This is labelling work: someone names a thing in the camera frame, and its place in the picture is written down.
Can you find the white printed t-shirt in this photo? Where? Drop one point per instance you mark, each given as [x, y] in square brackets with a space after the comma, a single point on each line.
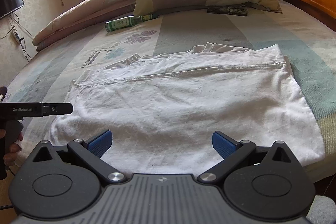
[162, 110]

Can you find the green glass bottle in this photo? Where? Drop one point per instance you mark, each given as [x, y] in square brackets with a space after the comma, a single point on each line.
[126, 22]

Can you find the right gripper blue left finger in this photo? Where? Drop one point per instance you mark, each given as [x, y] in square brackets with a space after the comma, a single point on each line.
[88, 153]

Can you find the white power strip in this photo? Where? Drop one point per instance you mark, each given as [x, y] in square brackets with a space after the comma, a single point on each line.
[16, 36]

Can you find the pink folded quilt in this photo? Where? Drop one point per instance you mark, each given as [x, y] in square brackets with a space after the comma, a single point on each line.
[85, 14]

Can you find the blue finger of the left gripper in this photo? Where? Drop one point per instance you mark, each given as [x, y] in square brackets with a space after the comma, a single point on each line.
[56, 109]

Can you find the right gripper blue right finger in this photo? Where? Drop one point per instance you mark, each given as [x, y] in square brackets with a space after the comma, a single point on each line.
[234, 153]

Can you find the person left hand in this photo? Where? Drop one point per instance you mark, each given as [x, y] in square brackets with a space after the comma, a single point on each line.
[10, 158]

